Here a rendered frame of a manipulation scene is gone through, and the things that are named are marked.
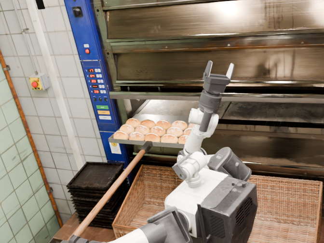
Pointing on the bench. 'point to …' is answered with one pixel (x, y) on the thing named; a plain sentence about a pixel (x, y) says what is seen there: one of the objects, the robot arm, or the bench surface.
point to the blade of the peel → (155, 124)
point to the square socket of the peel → (147, 146)
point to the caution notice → (115, 148)
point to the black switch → (77, 11)
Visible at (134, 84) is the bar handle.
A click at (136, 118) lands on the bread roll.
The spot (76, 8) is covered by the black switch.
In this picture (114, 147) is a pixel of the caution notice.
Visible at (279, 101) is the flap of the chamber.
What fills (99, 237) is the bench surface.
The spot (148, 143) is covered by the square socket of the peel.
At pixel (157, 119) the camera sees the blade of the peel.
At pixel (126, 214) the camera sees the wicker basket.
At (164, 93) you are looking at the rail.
